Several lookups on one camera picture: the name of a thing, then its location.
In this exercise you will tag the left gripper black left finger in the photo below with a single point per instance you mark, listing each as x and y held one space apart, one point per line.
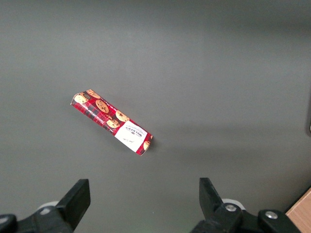
70 206

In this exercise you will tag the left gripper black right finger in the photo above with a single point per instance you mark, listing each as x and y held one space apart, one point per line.
218 218

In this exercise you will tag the oak wooden drawer cabinet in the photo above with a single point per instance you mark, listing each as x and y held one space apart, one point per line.
301 213

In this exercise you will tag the red tartan cookie box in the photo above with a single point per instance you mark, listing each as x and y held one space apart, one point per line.
107 109

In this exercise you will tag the dark grey table mat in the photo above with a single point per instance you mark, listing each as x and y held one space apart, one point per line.
170 48

